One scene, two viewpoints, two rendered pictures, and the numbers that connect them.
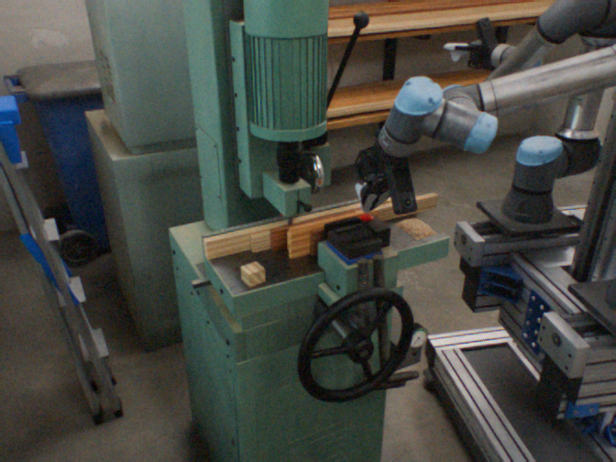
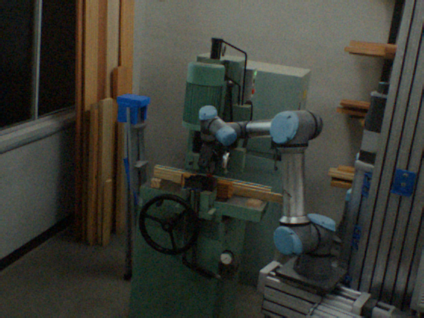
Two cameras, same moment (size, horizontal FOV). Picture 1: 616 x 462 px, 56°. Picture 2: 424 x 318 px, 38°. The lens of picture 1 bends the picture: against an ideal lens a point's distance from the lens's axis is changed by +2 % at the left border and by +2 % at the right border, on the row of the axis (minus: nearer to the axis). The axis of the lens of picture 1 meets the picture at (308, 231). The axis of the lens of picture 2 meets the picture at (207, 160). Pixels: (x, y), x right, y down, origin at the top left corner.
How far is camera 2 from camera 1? 2.11 m
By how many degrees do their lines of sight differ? 40
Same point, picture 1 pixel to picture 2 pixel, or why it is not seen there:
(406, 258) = (232, 210)
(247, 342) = not seen: hidden behind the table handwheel
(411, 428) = not seen: outside the picture
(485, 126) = (222, 131)
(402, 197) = (201, 159)
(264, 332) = (151, 212)
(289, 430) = (156, 279)
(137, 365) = not seen: hidden behind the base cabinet
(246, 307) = (144, 194)
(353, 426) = (192, 303)
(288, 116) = (189, 117)
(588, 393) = (268, 308)
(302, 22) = (199, 79)
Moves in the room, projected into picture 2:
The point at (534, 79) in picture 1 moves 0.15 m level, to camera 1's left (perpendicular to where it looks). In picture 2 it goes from (263, 122) to (236, 114)
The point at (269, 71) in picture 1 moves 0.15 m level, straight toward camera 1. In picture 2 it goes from (187, 96) to (165, 98)
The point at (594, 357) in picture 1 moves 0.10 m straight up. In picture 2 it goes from (269, 282) to (272, 259)
